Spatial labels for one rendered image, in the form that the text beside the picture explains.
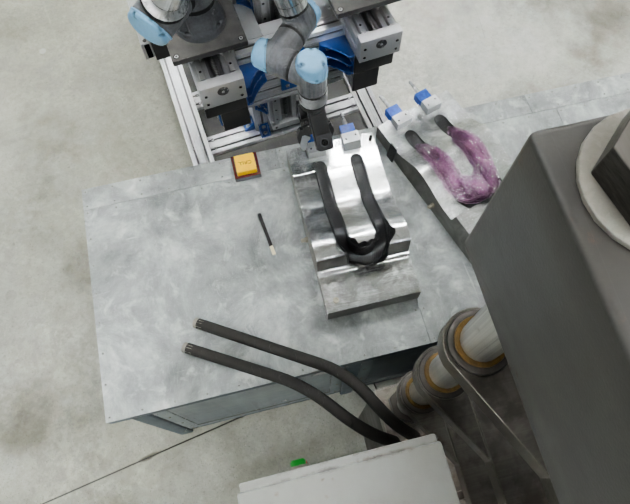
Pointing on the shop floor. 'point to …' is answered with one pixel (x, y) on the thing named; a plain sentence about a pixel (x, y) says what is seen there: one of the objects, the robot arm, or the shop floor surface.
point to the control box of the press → (362, 478)
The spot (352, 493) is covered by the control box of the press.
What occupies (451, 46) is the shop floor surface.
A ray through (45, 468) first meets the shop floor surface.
